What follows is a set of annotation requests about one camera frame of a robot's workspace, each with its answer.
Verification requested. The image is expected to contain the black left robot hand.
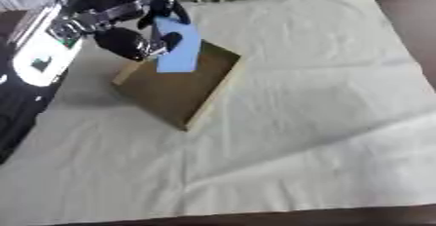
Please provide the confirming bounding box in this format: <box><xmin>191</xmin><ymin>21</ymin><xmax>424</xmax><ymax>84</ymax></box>
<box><xmin>91</xmin><ymin>0</ymin><xmax>193</xmax><ymax>63</ymax></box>

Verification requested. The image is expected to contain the blue rectangular block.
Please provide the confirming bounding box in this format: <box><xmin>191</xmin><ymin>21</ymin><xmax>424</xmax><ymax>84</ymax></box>
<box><xmin>151</xmin><ymin>16</ymin><xmax>204</xmax><ymax>74</ymax></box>

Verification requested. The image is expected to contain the tan cardboard box, brown inside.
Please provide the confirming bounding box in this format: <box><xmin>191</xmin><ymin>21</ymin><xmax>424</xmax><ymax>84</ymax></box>
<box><xmin>109</xmin><ymin>39</ymin><xmax>247</xmax><ymax>132</ymax></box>

